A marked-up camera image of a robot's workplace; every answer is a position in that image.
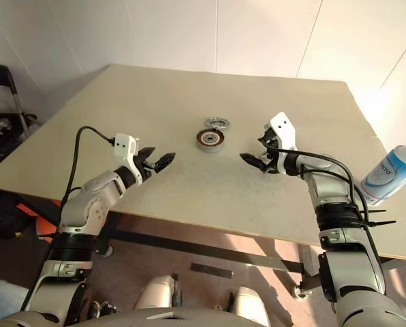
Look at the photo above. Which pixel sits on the grey motor with copper windings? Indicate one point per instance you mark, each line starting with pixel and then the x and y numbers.
pixel 210 144

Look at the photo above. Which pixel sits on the silver motor cover plate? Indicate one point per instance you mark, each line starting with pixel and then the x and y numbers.
pixel 220 122

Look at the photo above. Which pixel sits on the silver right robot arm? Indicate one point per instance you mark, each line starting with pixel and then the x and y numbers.
pixel 329 190

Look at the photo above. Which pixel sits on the black bag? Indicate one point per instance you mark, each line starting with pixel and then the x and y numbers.
pixel 2 214

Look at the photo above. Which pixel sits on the black tape strip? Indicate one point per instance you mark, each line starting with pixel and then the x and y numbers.
pixel 211 270

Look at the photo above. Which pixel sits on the silver right robot leg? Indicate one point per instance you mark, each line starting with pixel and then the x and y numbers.
pixel 247 299

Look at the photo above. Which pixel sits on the black zip tie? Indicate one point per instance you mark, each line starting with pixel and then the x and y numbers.
pixel 380 224

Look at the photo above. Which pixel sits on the blue and white spray can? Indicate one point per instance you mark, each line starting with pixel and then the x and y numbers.
pixel 387 177

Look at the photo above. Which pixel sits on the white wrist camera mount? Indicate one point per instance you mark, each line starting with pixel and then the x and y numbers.
pixel 124 144
pixel 283 131

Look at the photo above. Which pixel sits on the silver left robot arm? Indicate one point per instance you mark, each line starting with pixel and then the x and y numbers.
pixel 87 201

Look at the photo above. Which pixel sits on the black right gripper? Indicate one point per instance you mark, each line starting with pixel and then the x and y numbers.
pixel 272 160

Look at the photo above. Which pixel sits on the orange cloth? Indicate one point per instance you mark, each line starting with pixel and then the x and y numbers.
pixel 44 228

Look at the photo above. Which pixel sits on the pale blue fabric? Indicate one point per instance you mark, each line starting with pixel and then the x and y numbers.
pixel 2 293

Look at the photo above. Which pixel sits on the silver robot torso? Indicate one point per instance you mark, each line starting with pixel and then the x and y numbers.
pixel 155 318

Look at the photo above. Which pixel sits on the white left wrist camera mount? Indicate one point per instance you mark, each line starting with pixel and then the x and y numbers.
pixel 124 144

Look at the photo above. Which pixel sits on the silver robot leg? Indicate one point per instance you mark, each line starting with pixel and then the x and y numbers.
pixel 247 299
pixel 158 293

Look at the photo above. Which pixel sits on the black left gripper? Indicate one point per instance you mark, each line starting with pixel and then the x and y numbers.
pixel 145 168

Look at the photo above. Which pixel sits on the silver metal part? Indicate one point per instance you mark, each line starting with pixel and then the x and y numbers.
pixel 1 125

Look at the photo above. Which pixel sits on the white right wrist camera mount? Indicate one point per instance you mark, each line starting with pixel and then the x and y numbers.
pixel 283 131

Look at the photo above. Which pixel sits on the table caster wheel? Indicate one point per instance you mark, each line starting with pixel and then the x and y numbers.
pixel 300 292

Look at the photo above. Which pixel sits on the black table frame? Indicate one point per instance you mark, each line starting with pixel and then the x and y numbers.
pixel 189 245

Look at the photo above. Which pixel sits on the silver left robot leg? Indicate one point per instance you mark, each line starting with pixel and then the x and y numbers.
pixel 158 293

